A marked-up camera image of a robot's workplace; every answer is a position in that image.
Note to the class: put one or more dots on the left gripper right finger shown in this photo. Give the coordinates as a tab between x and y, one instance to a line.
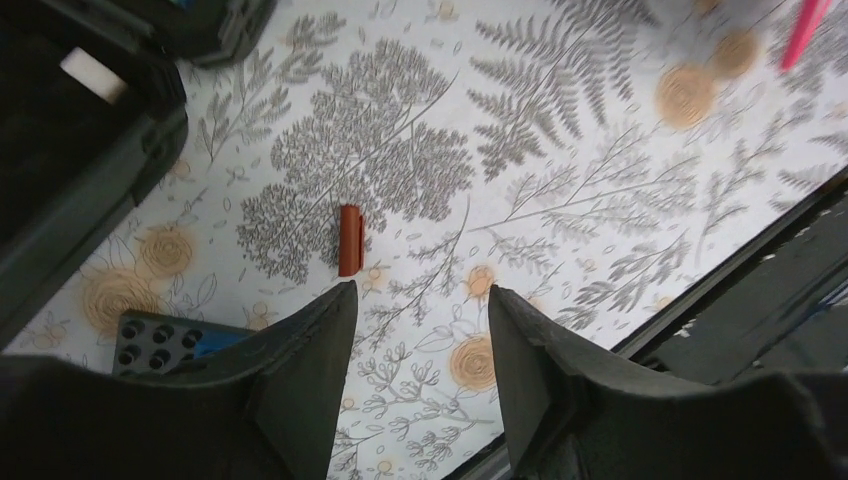
574	410

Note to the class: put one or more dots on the black poker chip case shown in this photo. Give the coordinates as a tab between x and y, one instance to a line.
93	114

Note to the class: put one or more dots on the floral patterned table mat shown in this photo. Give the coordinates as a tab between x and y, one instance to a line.
598	158

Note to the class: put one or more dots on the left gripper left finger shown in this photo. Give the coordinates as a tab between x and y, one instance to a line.
264	408

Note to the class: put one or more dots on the brown marker cap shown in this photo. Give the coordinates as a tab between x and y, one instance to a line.
351	251

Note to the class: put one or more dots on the pink framed whiteboard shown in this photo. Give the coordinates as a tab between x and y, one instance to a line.
810	16

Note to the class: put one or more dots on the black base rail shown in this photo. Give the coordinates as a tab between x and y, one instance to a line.
777	304

